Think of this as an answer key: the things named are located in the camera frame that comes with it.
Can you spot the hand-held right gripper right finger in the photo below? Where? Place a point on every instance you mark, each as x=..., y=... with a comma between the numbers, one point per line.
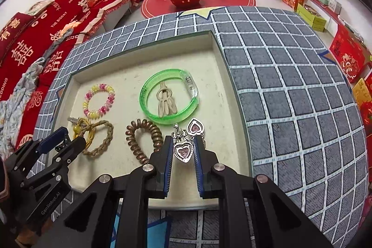
x=198, y=166

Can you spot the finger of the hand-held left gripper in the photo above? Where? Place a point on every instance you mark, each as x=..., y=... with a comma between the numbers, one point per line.
x=52, y=139
x=69, y=150

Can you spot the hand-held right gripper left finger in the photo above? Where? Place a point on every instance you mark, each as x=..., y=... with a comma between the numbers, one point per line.
x=167, y=166

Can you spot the silver heart earring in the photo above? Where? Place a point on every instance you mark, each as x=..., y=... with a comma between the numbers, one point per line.
x=183, y=152
x=195, y=128

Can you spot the cream jewelry tray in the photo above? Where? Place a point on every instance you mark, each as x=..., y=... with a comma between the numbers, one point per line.
x=130, y=70

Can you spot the pale floral cloth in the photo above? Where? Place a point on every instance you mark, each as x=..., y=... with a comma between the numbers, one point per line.
x=17, y=97

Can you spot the beige hair clip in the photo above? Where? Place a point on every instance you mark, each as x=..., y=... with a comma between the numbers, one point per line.
x=167, y=102

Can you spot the green translucent bangle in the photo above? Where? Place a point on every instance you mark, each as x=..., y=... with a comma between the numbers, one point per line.
x=144, y=97

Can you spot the grey twisted cloth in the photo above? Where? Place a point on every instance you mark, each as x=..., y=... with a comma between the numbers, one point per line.
x=58, y=43

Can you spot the red printed sofa cover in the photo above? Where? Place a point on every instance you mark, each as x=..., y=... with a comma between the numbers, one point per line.
x=35, y=33

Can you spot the round red table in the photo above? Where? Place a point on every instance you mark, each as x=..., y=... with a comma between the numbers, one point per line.
x=232, y=1

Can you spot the yellow gift box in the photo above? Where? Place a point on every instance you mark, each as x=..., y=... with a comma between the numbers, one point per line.
x=362, y=91

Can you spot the stack of yellow-green boxes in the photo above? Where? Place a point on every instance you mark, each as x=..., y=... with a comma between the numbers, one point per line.
x=312, y=18

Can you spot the large red gift box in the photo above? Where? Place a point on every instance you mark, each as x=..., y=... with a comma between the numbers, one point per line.
x=348, y=54

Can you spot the small white box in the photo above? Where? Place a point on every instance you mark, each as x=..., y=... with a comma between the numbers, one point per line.
x=335, y=5

